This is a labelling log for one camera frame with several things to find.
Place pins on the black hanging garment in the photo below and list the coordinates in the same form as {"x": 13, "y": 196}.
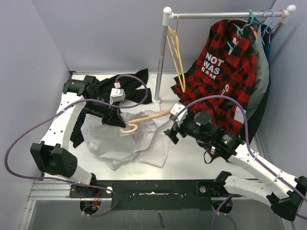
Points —
{"x": 255, "y": 121}

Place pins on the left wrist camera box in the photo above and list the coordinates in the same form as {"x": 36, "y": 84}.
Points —
{"x": 117, "y": 94}

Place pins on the beige plastic hanger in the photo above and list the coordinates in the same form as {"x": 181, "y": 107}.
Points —
{"x": 149, "y": 116}

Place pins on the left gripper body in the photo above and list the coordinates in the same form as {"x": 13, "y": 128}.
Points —
{"x": 98, "y": 108}

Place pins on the red black plaid shirt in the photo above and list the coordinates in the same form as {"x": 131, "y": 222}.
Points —
{"x": 218, "y": 70}

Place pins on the blue garment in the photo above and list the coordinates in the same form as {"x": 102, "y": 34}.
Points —
{"x": 266, "y": 36}

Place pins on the yellow plastic hanger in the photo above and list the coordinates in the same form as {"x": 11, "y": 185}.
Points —
{"x": 174, "y": 46}

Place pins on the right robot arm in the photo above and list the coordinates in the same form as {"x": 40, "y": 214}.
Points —
{"x": 282, "y": 192}

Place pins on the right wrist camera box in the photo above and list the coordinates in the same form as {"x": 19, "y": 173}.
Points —
{"x": 178, "y": 113}

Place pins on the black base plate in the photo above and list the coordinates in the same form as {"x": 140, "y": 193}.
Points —
{"x": 157, "y": 194}

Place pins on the blue hanger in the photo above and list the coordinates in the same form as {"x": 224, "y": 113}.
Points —
{"x": 268, "y": 24}

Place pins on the pink hanger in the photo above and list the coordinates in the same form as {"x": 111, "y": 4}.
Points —
{"x": 275, "y": 27}

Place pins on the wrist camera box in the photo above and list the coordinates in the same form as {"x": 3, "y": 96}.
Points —
{"x": 178, "y": 113}
{"x": 117, "y": 94}

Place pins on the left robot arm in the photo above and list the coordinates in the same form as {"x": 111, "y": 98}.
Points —
{"x": 51, "y": 154}

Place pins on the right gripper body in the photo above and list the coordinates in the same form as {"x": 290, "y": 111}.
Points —
{"x": 190, "y": 130}

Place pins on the white shirt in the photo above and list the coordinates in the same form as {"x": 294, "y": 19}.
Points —
{"x": 116, "y": 146}

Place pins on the teal hanger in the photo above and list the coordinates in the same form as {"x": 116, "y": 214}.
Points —
{"x": 240, "y": 31}

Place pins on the grey garment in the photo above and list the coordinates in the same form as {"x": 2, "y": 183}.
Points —
{"x": 262, "y": 70}

